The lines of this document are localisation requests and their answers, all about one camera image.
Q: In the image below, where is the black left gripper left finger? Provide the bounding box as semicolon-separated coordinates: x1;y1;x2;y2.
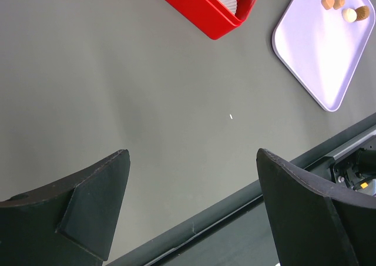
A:
1;150;130;265

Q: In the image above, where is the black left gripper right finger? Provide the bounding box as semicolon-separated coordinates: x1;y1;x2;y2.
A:
256;149;375;265

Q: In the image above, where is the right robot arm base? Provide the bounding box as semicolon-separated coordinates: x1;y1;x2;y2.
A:
330;136;375;197

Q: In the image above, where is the cream white round chocolate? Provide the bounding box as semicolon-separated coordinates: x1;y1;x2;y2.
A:
341;8;357;23

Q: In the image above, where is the caramel ridged chocolate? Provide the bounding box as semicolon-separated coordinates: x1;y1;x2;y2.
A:
355;5;370;21

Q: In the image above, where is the small tan chocolate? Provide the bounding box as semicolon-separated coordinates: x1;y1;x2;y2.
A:
333;0;345;10

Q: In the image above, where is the tan hexagonal chocolate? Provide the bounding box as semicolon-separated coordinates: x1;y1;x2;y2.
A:
321;0;335;10

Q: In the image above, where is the red chocolate box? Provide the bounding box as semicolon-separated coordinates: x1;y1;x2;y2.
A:
165;0;257;40

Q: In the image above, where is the lavender tray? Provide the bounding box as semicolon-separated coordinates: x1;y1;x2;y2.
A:
272;0;375;112

